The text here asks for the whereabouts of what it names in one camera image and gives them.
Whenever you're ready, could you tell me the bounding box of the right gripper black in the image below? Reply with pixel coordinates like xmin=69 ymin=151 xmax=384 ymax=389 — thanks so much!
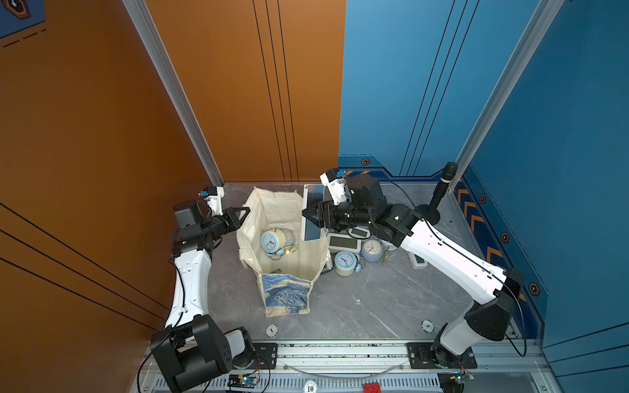
xmin=303 ymin=196 xmax=377 ymax=229

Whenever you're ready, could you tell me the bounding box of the blue rectangular clock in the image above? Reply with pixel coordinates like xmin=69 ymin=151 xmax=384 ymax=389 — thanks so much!
xmin=301 ymin=184 xmax=325 ymax=242

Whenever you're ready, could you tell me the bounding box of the blue cream twin-bell clock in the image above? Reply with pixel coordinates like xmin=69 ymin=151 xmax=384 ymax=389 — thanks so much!
xmin=334 ymin=251 xmax=363 ymax=277

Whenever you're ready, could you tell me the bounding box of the cream canvas bag starry print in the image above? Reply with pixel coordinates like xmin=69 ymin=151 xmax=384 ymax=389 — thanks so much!
xmin=237 ymin=188 xmax=331 ymax=318

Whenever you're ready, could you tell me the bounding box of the yellow blue twin-bell clock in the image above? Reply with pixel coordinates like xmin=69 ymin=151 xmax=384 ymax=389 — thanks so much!
xmin=260 ymin=228 xmax=297 ymax=260

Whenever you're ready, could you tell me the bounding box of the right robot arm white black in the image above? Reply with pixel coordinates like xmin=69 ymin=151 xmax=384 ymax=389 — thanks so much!
xmin=302 ymin=169 xmax=524 ymax=368

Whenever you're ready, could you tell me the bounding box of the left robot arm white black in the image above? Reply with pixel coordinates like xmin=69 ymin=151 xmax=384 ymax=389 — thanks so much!
xmin=150 ymin=200 xmax=260 ymax=392

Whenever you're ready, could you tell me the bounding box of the small white digital clock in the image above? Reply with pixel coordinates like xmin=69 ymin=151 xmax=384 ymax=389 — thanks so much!
xmin=347 ymin=227 xmax=372 ymax=241

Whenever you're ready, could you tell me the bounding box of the large white digital clock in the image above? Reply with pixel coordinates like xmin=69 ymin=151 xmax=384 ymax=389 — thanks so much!
xmin=327 ymin=234 xmax=362 ymax=254

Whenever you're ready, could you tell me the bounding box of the black microphone on stand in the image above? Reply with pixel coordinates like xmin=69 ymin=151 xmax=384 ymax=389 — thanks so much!
xmin=417 ymin=161 xmax=459 ymax=225

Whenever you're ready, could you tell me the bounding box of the white round marker left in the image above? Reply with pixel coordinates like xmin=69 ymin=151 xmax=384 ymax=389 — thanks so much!
xmin=265 ymin=324 xmax=278 ymax=338

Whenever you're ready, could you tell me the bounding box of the white round marker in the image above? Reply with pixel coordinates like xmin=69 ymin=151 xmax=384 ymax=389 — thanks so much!
xmin=421 ymin=319 xmax=435 ymax=333
xmin=265 ymin=324 xmax=278 ymax=338

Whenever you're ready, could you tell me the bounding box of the white round marker right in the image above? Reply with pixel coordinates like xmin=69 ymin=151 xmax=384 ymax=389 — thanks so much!
xmin=421 ymin=319 xmax=435 ymax=333

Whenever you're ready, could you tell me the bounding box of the green circuit board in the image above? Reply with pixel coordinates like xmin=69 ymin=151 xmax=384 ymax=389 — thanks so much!
xmin=227 ymin=374 xmax=260 ymax=391

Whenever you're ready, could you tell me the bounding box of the red block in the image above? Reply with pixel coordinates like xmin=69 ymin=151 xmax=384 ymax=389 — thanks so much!
xmin=363 ymin=383 xmax=383 ymax=393

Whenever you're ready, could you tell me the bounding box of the white round number tag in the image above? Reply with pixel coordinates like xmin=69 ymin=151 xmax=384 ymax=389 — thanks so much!
xmin=303 ymin=380 xmax=319 ymax=393

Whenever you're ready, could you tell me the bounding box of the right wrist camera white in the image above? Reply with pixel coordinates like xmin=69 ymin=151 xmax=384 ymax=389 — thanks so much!
xmin=320 ymin=168 xmax=349 ymax=206

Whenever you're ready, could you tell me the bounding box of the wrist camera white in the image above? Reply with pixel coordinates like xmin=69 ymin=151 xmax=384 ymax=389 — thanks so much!
xmin=320 ymin=168 xmax=349 ymax=206
xmin=199 ymin=186 xmax=224 ymax=215

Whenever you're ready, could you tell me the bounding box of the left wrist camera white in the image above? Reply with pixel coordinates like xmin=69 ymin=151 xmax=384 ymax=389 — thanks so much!
xmin=199 ymin=186 xmax=224 ymax=215

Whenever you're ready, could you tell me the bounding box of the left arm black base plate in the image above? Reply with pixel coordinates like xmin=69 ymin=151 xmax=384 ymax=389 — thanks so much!
xmin=233 ymin=342 xmax=278 ymax=370

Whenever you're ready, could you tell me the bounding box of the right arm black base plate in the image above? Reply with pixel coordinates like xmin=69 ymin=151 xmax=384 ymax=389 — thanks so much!
xmin=406 ymin=342 xmax=478 ymax=369

